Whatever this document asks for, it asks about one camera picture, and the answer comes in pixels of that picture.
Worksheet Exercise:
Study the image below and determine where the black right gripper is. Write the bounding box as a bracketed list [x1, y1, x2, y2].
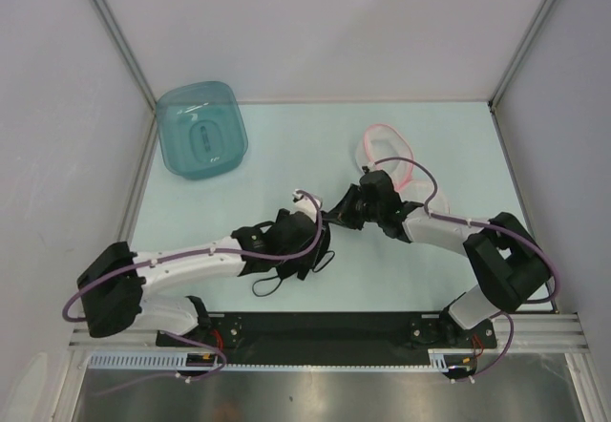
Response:
[324, 183, 383, 231]

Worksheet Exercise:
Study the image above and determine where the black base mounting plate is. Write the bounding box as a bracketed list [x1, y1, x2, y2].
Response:
[185, 312, 497, 367]

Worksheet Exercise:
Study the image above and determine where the black bra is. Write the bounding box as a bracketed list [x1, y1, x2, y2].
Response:
[251, 224, 335, 298]

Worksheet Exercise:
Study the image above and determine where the pink mesh laundry bag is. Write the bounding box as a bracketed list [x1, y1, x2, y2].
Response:
[354, 123, 450, 214]

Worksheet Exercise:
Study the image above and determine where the aluminium corner post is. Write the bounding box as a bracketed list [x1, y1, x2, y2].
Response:
[487, 0, 579, 108]
[71, 0, 158, 108]

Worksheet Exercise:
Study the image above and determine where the aluminium front frame rail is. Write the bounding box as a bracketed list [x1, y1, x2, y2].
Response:
[66, 311, 591, 352]

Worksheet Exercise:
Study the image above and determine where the aluminium left corner post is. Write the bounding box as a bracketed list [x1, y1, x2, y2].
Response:
[71, 0, 158, 108]

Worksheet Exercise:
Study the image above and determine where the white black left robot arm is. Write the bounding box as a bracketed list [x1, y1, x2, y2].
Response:
[71, 209, 330, 346]

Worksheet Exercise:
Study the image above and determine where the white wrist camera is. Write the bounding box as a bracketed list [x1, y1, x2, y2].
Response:
[292, 190, 323, 220]
[361, 165, 377, 175]

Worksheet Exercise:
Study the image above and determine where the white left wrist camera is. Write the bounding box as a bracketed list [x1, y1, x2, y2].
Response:
[292, 190, 323, 220]

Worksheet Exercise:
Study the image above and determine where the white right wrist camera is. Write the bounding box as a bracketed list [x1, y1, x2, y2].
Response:
[361, 165, 377, 175]

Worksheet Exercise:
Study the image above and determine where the white slotted cable duct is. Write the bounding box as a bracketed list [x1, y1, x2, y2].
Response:
[88, 350, 475, 373]

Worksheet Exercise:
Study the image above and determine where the teal plastic tub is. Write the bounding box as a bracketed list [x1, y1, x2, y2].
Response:
[156, 81, 248, 180]

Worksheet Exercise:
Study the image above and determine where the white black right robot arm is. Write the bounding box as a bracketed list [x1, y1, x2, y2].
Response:
[323, 171, 557, 347]

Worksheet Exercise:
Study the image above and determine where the aluminium right corner post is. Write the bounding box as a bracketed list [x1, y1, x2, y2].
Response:
[487, 0, 579, 108]

